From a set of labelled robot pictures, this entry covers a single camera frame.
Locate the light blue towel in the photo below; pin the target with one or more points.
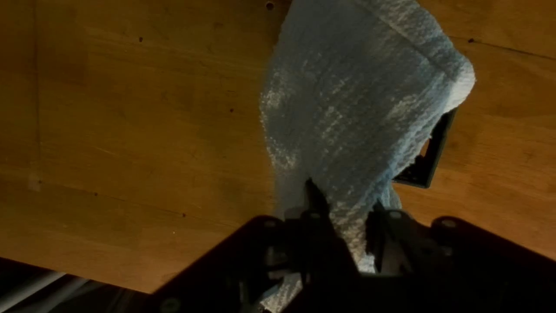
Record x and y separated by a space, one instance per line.
348 104

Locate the black perforated box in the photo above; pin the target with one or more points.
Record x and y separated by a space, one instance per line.
431 162

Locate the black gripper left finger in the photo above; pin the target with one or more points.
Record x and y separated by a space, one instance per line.
324 237

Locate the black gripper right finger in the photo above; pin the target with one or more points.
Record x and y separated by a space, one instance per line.
386 237

